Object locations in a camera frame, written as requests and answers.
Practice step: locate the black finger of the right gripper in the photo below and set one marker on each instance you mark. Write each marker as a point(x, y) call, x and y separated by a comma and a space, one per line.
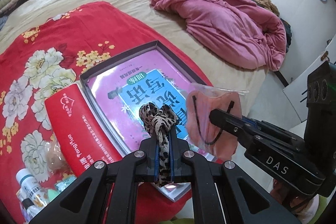
point(247, 130)

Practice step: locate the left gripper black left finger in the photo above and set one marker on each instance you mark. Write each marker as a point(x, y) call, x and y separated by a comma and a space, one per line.
point(105, 193)

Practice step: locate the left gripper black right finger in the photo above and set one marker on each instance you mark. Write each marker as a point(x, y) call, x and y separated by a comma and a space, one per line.
point(223, 193)

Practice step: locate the pink face mask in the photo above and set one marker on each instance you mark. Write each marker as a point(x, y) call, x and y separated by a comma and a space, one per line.
point(205, 106)

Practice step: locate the mint green fluffy ball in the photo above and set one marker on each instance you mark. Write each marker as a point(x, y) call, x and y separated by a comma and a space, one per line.
point(60, 186)

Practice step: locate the beige puff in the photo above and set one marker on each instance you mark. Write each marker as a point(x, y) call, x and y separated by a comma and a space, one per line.
point(55, 160)

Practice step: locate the leopard print scrunchie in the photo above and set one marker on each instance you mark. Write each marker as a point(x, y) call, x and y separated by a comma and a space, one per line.
point(159, 122)

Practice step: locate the yellow white snack packet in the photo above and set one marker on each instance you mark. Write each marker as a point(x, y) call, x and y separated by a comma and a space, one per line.
point(28, 209)

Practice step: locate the person's right hand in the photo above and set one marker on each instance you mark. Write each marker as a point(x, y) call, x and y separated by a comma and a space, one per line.
point(309, 205)

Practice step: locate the red tissue box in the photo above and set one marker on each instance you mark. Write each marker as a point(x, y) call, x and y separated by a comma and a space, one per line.
point(81, 138)

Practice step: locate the white vitamin bottle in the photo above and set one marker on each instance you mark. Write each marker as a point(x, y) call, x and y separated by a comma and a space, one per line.
point(30, 185)

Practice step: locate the dark tray with pink book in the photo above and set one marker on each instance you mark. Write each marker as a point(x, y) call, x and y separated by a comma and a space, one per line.
point(117, 87)

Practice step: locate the pink quilted duvet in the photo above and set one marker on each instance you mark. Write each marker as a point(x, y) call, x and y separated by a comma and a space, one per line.
point(239, 31)

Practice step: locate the brown clothes pile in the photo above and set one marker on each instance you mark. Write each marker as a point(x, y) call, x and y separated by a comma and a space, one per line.
point(268, 5)

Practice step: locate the red floral blanket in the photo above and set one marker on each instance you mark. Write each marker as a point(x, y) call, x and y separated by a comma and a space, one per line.
point(46, 58)

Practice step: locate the beige bed sheet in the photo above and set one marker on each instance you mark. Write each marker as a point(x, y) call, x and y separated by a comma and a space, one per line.
point(221, 74)

